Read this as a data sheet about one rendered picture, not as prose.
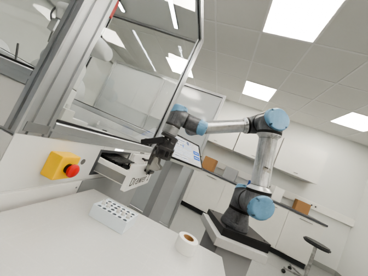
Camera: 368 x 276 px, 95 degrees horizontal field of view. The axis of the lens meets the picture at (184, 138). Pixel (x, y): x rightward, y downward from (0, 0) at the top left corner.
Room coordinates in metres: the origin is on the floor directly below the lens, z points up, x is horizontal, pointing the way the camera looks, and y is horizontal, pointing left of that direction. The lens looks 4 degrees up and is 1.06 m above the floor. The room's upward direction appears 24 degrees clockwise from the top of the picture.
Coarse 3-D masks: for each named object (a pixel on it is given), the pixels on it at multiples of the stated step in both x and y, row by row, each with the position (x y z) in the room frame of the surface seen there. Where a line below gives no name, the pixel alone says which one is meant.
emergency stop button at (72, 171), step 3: (72, 165) 0.50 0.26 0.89; (75, 165) 0.50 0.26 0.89; (78, 165) 0.52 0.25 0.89; (69, 168) 0.49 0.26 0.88; (72, 168) 0.49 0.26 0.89; (75, 168) 0.50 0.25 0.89; (78, 168) 0.51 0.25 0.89; (66, 171) 0.49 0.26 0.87; (69, 171) 0.49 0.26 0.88; (72, 171) 0.50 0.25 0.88; (75, 171) 0.51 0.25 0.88; (78, 171) 0.52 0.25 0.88; (66, 174) 0.49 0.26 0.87; (69, 174) 0.49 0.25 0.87; (72, 174) 0.50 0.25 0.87; (75, 174) 0.51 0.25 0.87
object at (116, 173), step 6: (102, 162) 0.72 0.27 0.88; (108, 162) 0.71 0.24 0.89; (96, 168) 0.72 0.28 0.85; (102, 168) 0.71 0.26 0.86; (108, 168) 0.71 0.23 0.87; (114, 168) 0.71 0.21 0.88; (120, 168) 0.70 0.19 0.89; (102, 174) 0.71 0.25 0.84; (108, 174) 0.71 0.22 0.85; (114, 174) 0.70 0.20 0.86; (120, 174) 0.70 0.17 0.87; (126, 174) 0.70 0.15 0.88; (114, 180) 0.70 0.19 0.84; (120, 180) 0.70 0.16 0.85
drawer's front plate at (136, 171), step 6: (132, 168) 0.68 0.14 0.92; (138, 168) 0.72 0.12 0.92; (144, 168) 0.79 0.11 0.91; (132, 174) 0.68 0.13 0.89; (138, 174) 0.75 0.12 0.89; (144, 174) 0.83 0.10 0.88; (150, 174) 0.94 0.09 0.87; (126, 180) 0.68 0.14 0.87; (132, 180) 0.71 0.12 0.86; (126, 186) 0.68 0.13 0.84; (132, 186) 0.75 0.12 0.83
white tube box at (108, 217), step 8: (112, 200) 0.62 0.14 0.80; (96, 208) 0.54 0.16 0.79; (104, 208) 0.56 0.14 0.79; (112, 208) 0.57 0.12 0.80; (96, 216) 0.54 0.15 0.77; (104, 216) 0.53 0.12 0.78; (112, 216) 0.53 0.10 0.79; (120, 216) 0.55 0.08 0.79; (136, 216) 0.59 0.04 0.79; (104, 224) 0.53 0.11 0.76; (112, 224) 0.53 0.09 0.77; (120, 224) 0.52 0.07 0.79; (128, 224) 0.54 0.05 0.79; (120, 232) 0.52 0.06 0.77
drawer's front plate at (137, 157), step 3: (132, 156) 1.01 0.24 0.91; (135, 156) 1.02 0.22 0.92; (138, 156) 1.06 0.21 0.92; (141, 156) 1.12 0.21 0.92; (144, 156) 1.17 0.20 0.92; (147, 156) 1.23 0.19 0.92; (135, 159) 1.05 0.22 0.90; (138, 159) 1.09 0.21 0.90; (141, 159) 1.14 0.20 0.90; (135, 162) 1.06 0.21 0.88; (138, 162) 1.11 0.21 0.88; (141, 162) 1.17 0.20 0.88; (144, 162) 1.22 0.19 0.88; (147, 162) 1.29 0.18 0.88
